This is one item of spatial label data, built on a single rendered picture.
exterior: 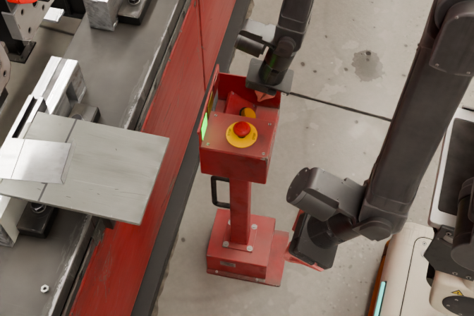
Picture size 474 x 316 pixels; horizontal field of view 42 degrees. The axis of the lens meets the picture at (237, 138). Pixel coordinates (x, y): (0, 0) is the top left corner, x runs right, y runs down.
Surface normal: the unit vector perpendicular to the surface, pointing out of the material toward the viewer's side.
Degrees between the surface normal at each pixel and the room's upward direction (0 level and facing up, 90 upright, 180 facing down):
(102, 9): 90
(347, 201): 27
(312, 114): 0
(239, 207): 90
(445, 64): 90
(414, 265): 0
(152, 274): 0
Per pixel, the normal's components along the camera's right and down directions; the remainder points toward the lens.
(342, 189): 0.36, -0.40
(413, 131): -0.37, 0.77
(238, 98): 0.56, -0.36
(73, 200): 0.00, -0.55
